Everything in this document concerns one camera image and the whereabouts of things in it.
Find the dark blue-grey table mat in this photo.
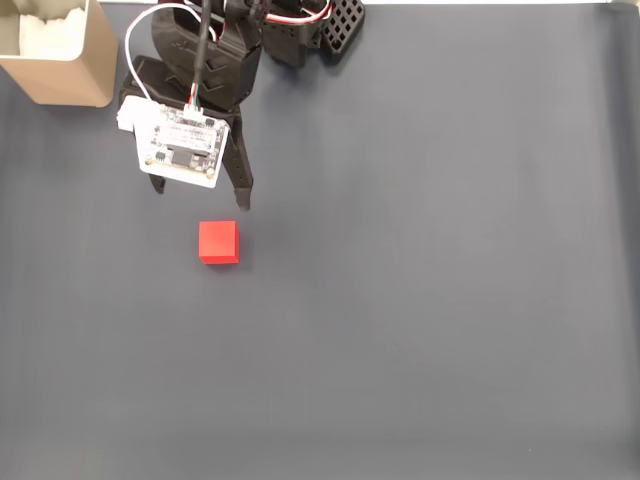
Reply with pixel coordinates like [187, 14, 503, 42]
[0, 2, 640, 480]

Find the beige box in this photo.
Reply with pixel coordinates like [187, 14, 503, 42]
[0, 0, 120, 107]

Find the black camera cable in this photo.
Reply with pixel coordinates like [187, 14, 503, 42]
[188, 0, 214, 111]

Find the red and white servo wire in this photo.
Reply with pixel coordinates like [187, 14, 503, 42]
[262, 0, 335, 26]

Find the white padding cloth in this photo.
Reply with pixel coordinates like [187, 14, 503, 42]
[18, 0, 87, 61]

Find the red cube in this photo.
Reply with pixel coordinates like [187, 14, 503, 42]
[198, 220, 241, 265]

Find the white camera circuit board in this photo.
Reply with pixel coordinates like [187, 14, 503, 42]
[117, 95, 232, 190]

